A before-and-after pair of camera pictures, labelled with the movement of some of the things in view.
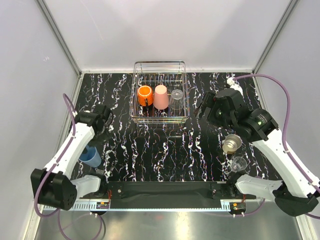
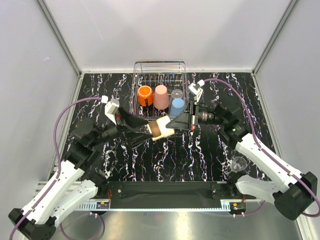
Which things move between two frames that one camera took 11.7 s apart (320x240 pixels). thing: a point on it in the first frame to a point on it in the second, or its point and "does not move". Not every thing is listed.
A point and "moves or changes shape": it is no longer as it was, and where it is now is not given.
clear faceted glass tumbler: (176, 99) does not move
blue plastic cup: (91, 156) moves or changes shape
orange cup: (145, 92) does not move
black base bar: (170, 195) does not move
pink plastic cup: (160, 100) does not move
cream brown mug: (231, 143) to (158, 128)
